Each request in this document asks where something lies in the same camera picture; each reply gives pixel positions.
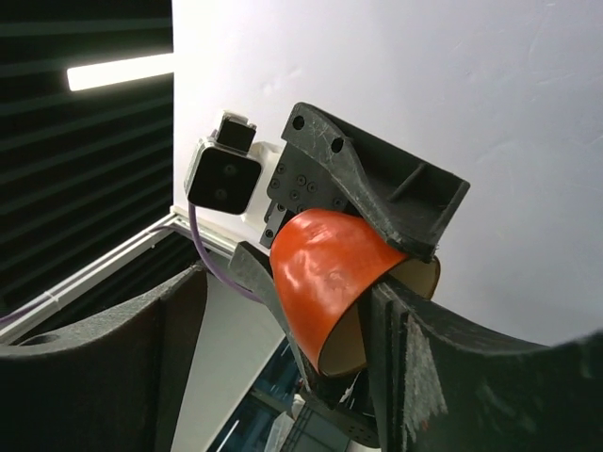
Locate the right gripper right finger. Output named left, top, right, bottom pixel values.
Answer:
left=360, top=277, right=602, bottom=451

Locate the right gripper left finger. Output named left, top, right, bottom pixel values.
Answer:
left=1, top=266, right=207, bottom=451

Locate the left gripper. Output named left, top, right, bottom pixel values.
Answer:
left=229, top=102, right=470, bottom=410

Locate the orange ceramic mug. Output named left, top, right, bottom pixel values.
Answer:
left=269, top=209, right=441, bottom=377

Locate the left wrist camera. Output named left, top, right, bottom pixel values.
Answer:
left=184, top=110, right=283, bottom=230

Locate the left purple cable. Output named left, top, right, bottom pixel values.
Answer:
left=0, top=202, right=265, bottom=331

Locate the aluminium rail frame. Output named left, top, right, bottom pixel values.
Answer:
left=0, top=202, right=246, bottom=347

